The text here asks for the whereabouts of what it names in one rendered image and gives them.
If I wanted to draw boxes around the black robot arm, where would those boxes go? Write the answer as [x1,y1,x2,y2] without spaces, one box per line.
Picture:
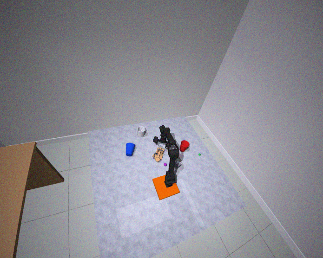
[159,125,179,188]

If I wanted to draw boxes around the red cup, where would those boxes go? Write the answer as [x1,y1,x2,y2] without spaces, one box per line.
[180,140,190,152]

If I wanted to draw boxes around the blue plastic cup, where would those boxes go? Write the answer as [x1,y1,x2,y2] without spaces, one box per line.
[126,143,135,156]

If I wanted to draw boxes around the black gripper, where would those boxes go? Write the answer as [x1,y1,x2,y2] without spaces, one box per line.
[153,136,169,148]

